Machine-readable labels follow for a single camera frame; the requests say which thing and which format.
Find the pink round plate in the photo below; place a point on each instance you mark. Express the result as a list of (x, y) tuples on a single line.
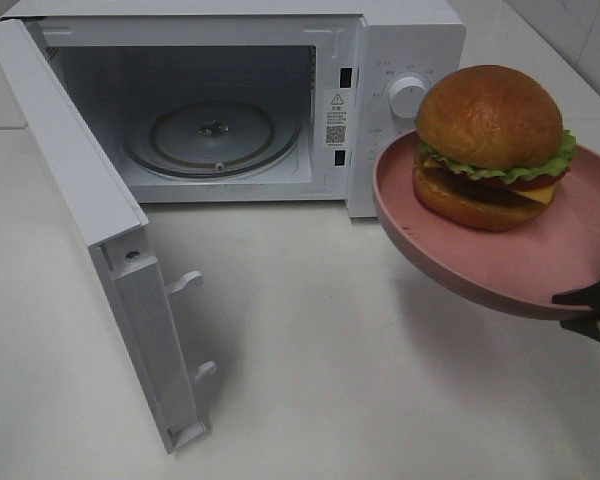
[(516, 272)]

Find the glass microwave turntable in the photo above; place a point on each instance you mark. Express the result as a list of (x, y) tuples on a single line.
[(211, 139)]

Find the white upper microwave knob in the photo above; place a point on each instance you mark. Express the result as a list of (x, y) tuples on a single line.
[(405, 95)]

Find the white microwave oven body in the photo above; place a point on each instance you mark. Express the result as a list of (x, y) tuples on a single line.
[(120, 61)]

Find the toy burger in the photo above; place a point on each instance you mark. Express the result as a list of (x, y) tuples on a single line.
[(492, 148)]

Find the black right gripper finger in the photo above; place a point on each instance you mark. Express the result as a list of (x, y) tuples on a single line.
[(586, 326), (588, 296)]

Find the white warning label sticker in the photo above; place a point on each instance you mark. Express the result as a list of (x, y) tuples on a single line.
[(336, 114)]

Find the white microwave door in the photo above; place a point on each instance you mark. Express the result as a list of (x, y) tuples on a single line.
[(112, 227)]

